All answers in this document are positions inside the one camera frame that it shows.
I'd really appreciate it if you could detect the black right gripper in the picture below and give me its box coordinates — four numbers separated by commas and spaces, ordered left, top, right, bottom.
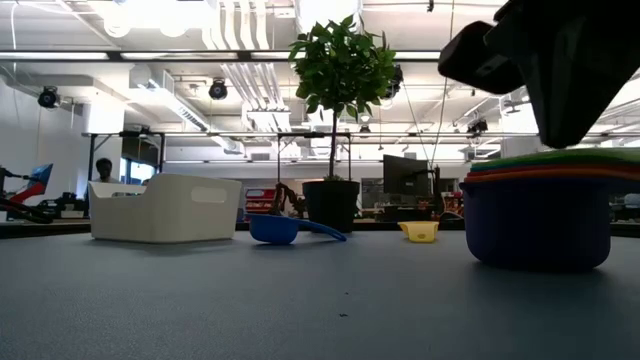
437, 0, 640, 150

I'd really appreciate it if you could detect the green measuring cup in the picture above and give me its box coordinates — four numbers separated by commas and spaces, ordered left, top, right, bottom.
469, 147, 640, 174

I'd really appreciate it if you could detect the red measuring cup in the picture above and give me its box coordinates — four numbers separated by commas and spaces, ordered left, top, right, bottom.
466, 162, 640, 176

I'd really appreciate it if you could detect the purple measuring cup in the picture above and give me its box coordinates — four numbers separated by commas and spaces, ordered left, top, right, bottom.
458, 175, 614, 274

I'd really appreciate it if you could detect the yellow measuring cup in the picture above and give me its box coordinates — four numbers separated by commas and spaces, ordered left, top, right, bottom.
398, 220, 440, 244

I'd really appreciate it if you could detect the blue measuring cup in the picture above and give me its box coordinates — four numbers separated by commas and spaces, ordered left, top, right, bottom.
248, 213, 348, 246

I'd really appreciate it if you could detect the white plastic basket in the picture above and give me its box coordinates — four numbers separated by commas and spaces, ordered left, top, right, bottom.
88, 173, 243, 245

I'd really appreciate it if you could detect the black computer monitor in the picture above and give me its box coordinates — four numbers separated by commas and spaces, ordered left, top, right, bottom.
383, 154, 431, 197

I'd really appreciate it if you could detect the green plant in black pot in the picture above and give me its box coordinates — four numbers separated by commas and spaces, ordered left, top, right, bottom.
288, 14, 399, 234

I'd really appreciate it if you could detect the red tool cabinet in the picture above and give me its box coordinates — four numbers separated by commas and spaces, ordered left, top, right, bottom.
244, 187, 277, 215

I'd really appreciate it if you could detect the black ceiling spotlight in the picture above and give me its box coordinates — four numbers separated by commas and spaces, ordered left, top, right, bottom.
208, 78, 230, 101
37, 85, 61, 110

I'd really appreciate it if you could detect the person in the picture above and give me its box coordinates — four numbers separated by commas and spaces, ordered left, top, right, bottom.
91, 157, 120, 184

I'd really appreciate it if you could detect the red and blue equipment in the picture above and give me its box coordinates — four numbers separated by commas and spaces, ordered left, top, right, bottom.
0, 163, 55, 225

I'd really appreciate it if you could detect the black metal workstation frame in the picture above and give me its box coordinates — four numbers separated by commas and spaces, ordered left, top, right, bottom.
82, 130, 166, 176

